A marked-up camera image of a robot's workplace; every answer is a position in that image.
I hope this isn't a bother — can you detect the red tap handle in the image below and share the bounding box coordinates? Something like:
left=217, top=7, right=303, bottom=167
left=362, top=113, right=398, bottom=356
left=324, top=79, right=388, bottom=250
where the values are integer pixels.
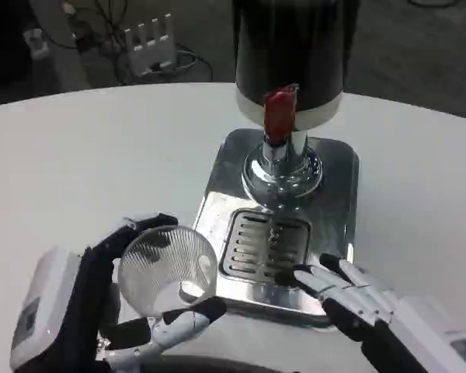
left=263, top=87, right=298, bottom=143

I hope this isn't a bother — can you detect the slotted steel tray grid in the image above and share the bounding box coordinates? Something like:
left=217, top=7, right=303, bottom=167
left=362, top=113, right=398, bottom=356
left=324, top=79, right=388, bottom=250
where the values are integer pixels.
left=219, top=207, right=312, bottom=281

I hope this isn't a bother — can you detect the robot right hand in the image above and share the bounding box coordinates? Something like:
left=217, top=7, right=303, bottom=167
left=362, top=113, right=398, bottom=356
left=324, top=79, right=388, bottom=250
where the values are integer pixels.
left=275, top=253, right=466, bottom=373

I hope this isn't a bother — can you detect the small white box device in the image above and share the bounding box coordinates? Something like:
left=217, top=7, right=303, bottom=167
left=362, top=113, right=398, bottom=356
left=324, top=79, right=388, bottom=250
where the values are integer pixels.
left=22, top=30, right=50, bottom=60

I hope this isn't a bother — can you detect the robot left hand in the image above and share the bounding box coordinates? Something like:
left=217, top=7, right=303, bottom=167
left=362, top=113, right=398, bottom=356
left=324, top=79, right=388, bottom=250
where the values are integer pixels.
left=9, top=211, right=228, bottom=373

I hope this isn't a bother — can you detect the steel drip tray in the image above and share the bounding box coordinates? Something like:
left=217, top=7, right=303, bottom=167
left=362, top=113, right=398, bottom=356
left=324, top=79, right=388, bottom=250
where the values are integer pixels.
left=192, top=127, right=360, bottom=331

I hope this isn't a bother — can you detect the grey chair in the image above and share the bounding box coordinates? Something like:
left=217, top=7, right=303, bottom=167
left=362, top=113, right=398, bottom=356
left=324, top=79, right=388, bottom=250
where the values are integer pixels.
left=33, top=0, right=91, bottom=94

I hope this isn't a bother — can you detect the clear ribbed glass cup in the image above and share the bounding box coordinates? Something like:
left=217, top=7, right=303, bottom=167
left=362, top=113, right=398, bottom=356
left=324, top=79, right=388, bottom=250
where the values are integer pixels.
left=116, top=224, right=219, bottom=318

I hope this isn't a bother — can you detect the black drink dispenser chrome base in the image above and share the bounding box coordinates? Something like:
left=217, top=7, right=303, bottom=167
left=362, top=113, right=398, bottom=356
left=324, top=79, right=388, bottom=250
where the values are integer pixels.
left=231, top=0, right=361, bottom=213

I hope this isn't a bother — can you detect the white router with antennas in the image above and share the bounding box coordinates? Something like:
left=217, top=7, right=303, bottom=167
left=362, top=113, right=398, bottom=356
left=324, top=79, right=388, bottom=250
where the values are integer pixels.
left=123, top=12, right=176, bottom=77

